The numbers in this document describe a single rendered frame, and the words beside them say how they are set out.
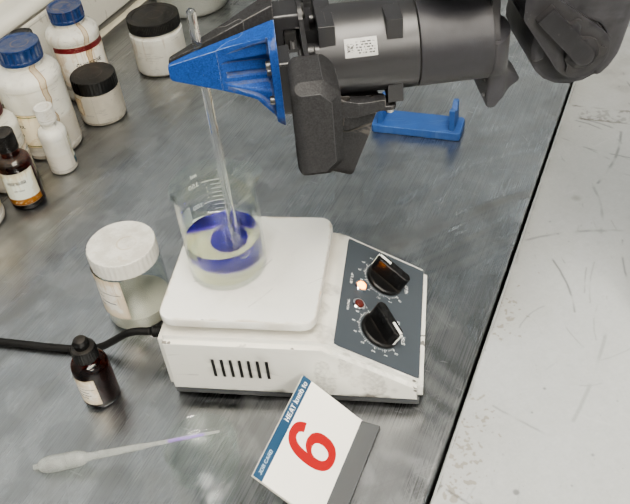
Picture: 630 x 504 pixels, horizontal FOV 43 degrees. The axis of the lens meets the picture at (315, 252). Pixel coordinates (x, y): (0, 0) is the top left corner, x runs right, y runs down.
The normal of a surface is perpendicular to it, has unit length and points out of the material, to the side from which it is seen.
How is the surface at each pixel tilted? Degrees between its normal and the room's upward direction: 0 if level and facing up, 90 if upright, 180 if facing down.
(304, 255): 0
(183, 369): 90
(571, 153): 0
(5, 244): 0
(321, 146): 90
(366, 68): 87
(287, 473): 40
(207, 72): 90
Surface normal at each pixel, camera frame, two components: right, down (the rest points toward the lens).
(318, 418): 0.53, -0.44
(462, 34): 0.04, 0.25
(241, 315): -0.08, -0.74
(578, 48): 0.09, 0.67
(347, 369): -0.13, 0.68
